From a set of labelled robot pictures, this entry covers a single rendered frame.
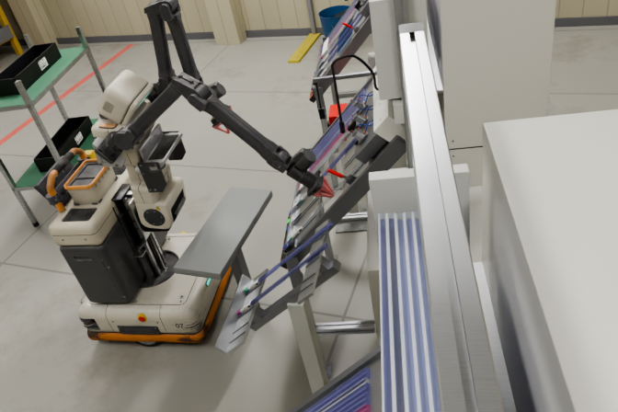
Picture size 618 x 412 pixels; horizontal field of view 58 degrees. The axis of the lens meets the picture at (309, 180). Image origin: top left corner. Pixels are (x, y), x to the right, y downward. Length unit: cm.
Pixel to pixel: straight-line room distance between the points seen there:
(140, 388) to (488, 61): 221
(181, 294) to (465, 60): 184
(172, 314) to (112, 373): 47
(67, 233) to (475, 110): 186
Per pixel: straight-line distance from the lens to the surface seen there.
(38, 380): 339
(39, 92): 399
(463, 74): 183
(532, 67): 186
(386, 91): 181
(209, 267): 255
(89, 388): 319
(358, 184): 202
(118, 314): 306
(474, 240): 241
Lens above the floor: 225
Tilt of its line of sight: 35 degrees down
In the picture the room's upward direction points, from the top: 12 degrees counter-clockwise
